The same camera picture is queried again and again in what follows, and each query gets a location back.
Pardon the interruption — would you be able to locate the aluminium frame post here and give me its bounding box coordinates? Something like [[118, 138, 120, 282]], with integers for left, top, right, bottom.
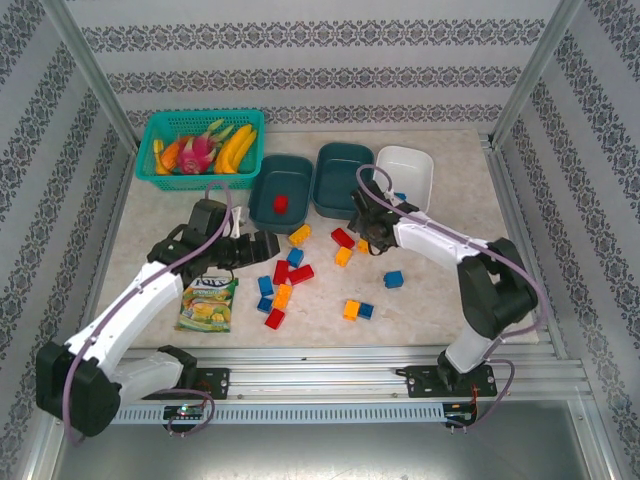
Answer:
[[489, 0, 585, 144], [42, 0, 142, 149]]

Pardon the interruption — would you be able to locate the small yellow toy fruit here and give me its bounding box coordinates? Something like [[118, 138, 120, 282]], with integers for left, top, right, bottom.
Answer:
[[152, 139, 171, 176]]

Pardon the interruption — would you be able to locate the small circuit board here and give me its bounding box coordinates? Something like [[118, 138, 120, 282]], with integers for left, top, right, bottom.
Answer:
[[164, 404, 205, 420], [444, 407, 479, 426]]

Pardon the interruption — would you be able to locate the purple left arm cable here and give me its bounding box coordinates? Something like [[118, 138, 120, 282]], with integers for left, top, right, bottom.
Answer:
[[64, 180, 234, 446]]

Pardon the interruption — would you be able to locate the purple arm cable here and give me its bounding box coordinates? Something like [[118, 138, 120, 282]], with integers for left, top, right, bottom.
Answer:
[[64, 180, 234, 446], [355, 163, 549, 432]]

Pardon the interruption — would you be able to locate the aluminium mounting rail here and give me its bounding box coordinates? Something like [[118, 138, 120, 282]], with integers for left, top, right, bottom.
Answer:
[[119, 344, 591, 401]]

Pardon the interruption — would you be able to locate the pink toy dragon fruit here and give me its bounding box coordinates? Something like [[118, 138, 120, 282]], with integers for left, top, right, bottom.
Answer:
[[174, 119, 236, 176]]

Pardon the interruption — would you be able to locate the white plastic container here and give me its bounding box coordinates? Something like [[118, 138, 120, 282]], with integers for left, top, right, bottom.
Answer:
[[374, 144, 435, 214]]

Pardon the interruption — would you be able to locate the yellow toy banana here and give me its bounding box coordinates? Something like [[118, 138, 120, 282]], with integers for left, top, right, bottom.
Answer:
[[228, 129, 259, 174], [214, 124, 253, 175]]

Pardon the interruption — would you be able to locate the teal plastic mesh basket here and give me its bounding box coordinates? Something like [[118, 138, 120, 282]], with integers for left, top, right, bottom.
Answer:
[[135, 108, 266, 192]]

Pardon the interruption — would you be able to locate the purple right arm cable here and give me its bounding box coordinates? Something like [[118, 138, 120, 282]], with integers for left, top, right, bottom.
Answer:
[[355, 163, 549, 432]]

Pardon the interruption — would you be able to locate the dark teal plastic container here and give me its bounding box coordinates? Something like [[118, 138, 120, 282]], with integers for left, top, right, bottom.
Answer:
[[248, 153, 315, 236], [312, 142, 376, 220]]

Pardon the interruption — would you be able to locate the green yellow candy bag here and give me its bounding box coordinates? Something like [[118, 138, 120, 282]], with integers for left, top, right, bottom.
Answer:
[[174, 272, 240, 334]]

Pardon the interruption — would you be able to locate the aluminium side rail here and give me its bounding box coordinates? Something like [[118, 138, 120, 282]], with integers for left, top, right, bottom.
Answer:
[[92, 149, 139, 321], [482, 132, 569, 361]]

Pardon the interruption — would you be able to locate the perforated grey cable duct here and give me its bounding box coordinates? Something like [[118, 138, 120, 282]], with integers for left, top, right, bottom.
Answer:
[[110, 402, 446, 425]]

